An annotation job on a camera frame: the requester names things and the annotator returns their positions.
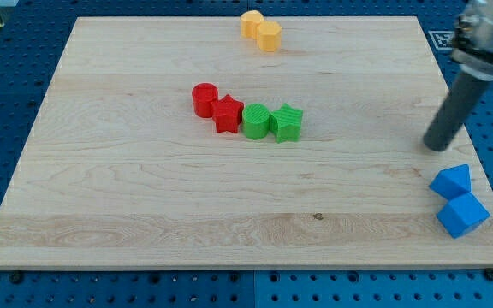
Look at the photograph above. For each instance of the green cylinder block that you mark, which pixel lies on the green cylinder block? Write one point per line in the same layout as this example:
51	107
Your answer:
255	121

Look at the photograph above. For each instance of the red star block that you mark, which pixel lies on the red star block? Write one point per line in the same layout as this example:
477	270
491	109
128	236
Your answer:
227	114

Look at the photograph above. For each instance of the yellow hexagon block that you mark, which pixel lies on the yellow hexagon block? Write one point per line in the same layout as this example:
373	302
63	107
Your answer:
268	37

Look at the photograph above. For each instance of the light wooden board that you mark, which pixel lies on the light wooden board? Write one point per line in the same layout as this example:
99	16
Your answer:
119	173

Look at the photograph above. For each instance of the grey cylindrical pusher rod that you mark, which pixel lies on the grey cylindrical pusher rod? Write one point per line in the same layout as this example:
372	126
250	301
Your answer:
461	99

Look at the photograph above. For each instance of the white fiducial marker tag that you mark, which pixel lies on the white fiducial marker tag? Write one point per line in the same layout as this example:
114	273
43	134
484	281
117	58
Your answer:
441	40

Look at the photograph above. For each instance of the green star block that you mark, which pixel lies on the green star block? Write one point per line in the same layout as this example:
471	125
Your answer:
286	123

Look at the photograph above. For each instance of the blue triangular block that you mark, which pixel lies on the blue triangular block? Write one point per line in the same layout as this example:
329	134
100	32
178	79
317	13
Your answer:
452	182

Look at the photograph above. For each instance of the blue cube block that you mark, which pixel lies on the blue cube block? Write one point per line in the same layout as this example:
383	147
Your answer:
462	215

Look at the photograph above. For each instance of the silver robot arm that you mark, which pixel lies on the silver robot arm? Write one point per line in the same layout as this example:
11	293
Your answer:
472	42

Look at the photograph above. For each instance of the red cylinder block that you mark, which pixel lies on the red cylinder block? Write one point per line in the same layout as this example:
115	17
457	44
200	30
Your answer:
204	95

